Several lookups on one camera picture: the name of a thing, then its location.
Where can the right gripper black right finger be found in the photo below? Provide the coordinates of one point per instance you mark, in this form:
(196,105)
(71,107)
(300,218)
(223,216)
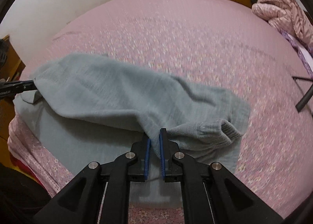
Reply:
(171,167)

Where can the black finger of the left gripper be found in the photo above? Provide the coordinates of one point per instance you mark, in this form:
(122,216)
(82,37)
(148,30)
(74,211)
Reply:
(9,89)

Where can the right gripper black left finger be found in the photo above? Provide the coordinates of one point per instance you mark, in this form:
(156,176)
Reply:
(138,171)

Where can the wooden bedside cabinet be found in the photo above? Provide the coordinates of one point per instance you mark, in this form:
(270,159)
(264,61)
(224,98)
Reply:
(10,71)

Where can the pink floral bed sheet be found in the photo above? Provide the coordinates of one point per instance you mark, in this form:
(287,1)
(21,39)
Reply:
(216,43)

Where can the black tripod stand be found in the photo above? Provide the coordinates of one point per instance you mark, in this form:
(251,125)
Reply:
(306,95)

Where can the purple lace pillow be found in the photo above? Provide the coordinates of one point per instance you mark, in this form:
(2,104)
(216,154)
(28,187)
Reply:
(303,53)

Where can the pink quilted blanket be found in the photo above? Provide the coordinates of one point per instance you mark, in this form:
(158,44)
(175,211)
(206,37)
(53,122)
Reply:
(285,15)

